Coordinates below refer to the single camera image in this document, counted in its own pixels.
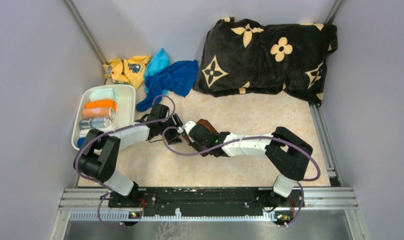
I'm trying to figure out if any brown towel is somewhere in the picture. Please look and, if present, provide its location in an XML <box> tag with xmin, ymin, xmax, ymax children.
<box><xmin>182</xmin><ymin>118</ymin><xmax>219</xmax><ymax>142</ymax></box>

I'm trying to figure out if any dark blue towel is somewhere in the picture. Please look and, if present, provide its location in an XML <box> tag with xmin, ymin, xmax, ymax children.
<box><xmin>136</xmin><ymin>60</ymin><xmax>199</xmax><ymax>112</ymax></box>

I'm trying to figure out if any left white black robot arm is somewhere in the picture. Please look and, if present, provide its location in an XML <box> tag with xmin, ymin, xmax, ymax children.
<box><xmin>73</xmin><ymin>103</ymin><xmax>183</xmax><ymax>207</ymax></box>

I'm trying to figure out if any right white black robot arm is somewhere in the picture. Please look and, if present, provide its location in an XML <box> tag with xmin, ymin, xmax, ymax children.
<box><xmin>183</xmin><ymin>121</ymin><xmax>313</xmax><ymax>206</ymax></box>

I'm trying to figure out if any white plastic basket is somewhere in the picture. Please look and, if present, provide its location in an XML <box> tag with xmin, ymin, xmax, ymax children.
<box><xmin>71</xmin><ymin>84</ymin><xmax>136</xmax><ymax>151</ymax></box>

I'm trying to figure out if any salmon rolled towel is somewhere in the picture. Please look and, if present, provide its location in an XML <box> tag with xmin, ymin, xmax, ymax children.
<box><xmin>82</xmin><ymin>107</ymin><xmax>115</xmax><ymax>120</ymax></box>

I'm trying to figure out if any yellow printed cloth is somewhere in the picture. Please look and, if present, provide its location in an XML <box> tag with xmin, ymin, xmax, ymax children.
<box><xmin>103</xmin><ymin>55</ymin><xmax>151</xmax><ymax>90</ymax></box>

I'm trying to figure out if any light blue towel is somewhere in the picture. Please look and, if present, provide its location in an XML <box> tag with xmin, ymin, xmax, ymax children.
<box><xmin>144</xmin><ymin>48</ymin><xmax>170</xmax><ymax>78</ymax></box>

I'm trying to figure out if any mint green rolled towel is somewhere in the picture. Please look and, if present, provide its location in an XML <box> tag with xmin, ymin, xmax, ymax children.
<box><xmin>88</xmin><ymin>87</ymin><xmax>118</xmax><ymax>102</ymax></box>

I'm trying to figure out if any black blanket with beige flowers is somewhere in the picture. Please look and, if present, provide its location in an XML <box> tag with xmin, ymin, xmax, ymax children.
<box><xmin>193</xmin><ymin>17</ymin><xmax>338</xmax><ymax>106</ymax></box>

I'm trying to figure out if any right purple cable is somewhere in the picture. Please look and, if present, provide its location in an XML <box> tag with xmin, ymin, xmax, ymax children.
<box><xmin>161</xmin><ymin>125</ymin><xmax>322</xmax><ymax>228</ymax></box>

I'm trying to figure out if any purple cable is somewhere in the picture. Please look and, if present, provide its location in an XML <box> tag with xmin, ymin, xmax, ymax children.
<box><xmin>74</xmin><ymin>94</ymin><xmax>177</xmax><ymax>229</ymax></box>
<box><xmin>161</xmin><ymin>125</ymin><xmax>322</xmax><ymax>228</ymax></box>

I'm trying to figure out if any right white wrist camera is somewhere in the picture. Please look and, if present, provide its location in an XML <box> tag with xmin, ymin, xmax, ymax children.
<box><xmin>182</xmin><ymin>121</ymin><xmax>196</xmax><ymax>135</ymax></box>

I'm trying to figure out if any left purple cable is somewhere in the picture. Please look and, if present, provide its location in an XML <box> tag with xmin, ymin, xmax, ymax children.
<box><xmin>74</xmin><ymin>94</ymin><xmax>177</xmax><ymax>229</ymax></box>

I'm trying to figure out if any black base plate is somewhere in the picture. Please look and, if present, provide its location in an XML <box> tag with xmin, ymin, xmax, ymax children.
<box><xmin>107</xmin><ymin>187</ymin><xmax>304</xmax><ymax>217</ymax></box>

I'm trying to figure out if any aluminium frame rail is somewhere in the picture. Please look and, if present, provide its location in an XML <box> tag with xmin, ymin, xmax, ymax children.
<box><xmin>50</xmin><ymin>186</ymin><xmax>369</xmax><ymax>240</ymax></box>

